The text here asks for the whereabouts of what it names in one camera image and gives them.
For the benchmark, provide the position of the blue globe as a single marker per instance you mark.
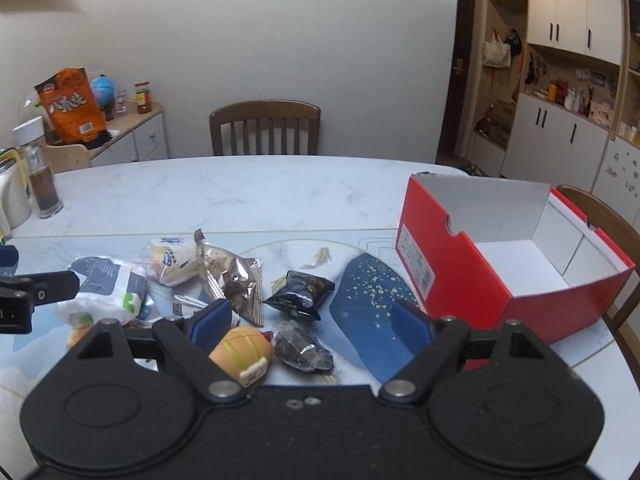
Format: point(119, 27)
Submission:
point(104, 90)

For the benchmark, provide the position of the grey and white plastic bag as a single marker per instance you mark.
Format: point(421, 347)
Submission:
point(100, 280)

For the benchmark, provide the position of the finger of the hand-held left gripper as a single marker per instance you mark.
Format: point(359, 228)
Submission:
point(55, 285)
point(6, 260)

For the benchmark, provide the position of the orange snack bag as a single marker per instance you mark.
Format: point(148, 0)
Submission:
point(70, 105)

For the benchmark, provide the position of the small beige wooden chair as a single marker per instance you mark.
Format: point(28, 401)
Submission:
point(67, 157)

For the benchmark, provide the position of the dark wooden door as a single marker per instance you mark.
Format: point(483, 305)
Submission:
point(452, 60)

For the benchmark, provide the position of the white marble desktop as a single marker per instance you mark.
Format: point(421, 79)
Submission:
point(250, 190)

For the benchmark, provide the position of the orange bottle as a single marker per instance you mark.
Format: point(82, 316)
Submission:
point(552, 92)

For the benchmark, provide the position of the white cupboard unit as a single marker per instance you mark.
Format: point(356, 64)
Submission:
point(560, 10)

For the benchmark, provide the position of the white electric kettle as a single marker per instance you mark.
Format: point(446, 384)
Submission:
point(12, 195)

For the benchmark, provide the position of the red shoe box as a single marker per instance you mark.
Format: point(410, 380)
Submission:
point(450, 270)

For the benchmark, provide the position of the glass bottle with white lid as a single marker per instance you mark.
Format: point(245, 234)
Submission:
point(42, 180)

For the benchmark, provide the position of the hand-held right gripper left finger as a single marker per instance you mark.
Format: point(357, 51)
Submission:
point(214, 321)

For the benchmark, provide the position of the small clear container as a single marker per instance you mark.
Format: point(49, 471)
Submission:
point(121, 102)

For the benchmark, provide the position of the black snack packet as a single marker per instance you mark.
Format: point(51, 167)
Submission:
point(297, 292)

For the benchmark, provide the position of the red lidded jar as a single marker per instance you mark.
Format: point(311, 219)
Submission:
point(143, 99)

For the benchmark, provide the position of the yellow squishy toy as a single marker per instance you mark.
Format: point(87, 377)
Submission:
point(235, 350)

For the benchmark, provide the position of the white snack packet orange picture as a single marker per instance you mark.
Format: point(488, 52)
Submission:
point(77, 334)

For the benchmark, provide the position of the clear packet of dark snack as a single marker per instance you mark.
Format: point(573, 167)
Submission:
point(300, 347)

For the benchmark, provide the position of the printed blue table mat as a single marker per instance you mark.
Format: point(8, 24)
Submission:
point(370, 330)

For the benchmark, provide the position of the bronze foil snack packet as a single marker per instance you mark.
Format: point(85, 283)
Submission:
point(225, 265)

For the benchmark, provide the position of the brown wooden chair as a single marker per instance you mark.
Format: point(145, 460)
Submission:
point(607, 220)
point(265, 112)

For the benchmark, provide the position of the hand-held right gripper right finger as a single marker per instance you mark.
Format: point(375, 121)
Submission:
point(407, 325)

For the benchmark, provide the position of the white low cabinet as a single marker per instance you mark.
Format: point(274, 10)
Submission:
point(145, 137)

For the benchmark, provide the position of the bread in clear wrapper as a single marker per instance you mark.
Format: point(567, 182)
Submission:
point(170, 260)

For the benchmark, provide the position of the white tote bag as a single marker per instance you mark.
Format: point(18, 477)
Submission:
point(495, 52)

